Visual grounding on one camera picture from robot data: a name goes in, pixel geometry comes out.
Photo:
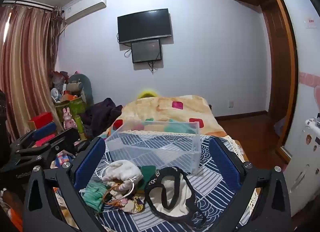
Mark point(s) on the green tube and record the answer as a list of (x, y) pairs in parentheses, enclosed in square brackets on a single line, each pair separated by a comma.
[(80, 125)]

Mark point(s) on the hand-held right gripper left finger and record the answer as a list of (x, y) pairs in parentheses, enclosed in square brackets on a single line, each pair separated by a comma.
[(88, 164)]

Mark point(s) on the grey plush toy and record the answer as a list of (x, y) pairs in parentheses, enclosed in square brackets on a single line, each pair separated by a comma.
[(86, 86)]

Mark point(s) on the yellow round object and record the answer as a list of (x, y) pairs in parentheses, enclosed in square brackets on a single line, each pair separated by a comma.
[(147, 94)]

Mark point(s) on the white cloth with black trim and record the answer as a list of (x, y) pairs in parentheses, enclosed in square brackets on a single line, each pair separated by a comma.
[(175, 197)]

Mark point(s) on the yellow patterned blanket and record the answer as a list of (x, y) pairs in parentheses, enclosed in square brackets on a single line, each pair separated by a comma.
[(160, 109)]

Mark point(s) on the striped brown curtain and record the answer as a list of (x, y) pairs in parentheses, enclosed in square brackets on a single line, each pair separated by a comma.
[(27, 59)]

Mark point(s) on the white air conditioner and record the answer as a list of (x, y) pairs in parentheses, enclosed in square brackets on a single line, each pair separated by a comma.
[(85, 9)]

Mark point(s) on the floral fabric pouch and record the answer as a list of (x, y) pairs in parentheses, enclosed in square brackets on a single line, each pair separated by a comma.
[(135, 204)]

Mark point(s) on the blue box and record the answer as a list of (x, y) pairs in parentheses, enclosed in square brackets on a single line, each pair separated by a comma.
[(45, 130)]

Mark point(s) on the white wall device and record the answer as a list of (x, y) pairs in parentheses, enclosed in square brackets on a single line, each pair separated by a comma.
[(311, 123)]

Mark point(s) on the clear plastic box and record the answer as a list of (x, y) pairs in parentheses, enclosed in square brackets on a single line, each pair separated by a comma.
[(175, 134)]

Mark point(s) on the green cardboard box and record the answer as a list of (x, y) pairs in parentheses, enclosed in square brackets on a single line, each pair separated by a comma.
[(75, 107)]

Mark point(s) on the red box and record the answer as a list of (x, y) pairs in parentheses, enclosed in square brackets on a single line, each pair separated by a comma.
[(41, 119)]

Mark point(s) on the blue patterned cloth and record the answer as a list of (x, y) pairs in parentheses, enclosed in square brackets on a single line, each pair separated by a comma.
[(205, 197)]

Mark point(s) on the face sticker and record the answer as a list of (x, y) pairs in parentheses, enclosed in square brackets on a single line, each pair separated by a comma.
[(309, 139)]

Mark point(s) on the teal green cloth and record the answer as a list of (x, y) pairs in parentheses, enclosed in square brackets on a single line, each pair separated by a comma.
[(93, 195)]

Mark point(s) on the dark green cloth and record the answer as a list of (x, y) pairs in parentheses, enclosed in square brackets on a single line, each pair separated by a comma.
[(148, 174)]

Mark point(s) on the colourful printed box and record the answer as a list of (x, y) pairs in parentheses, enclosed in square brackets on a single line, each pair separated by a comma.
[(62, 159)]

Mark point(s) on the dark purple clothing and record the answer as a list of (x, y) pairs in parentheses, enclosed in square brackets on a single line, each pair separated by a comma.
[(102, 117)]

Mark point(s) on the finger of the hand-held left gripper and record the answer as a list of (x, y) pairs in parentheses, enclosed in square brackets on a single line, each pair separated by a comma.
[(68, 135), (46, 151)]

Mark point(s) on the black wall television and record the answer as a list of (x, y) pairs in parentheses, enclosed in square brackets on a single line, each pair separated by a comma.
[(145, 25)]

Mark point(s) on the curtain rail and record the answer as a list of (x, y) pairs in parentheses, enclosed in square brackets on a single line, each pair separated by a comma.
[(30, 3)]

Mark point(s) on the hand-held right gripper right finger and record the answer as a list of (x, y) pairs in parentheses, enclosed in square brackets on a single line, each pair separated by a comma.
[(225, 167)]

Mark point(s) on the orange cloth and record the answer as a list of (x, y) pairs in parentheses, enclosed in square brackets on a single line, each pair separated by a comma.
[(10, 212)]

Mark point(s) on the wall socket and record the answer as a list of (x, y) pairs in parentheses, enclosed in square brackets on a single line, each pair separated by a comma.
[(231, 103)]

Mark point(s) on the pink wall sticker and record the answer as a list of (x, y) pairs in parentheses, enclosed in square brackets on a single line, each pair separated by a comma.
[(308, 79)]

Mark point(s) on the small black wall monitor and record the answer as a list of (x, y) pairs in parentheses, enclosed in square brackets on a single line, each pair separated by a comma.
[(146, 50)]

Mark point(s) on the pink bunny plush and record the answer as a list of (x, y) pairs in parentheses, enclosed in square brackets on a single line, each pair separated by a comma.
[(69, 120)]

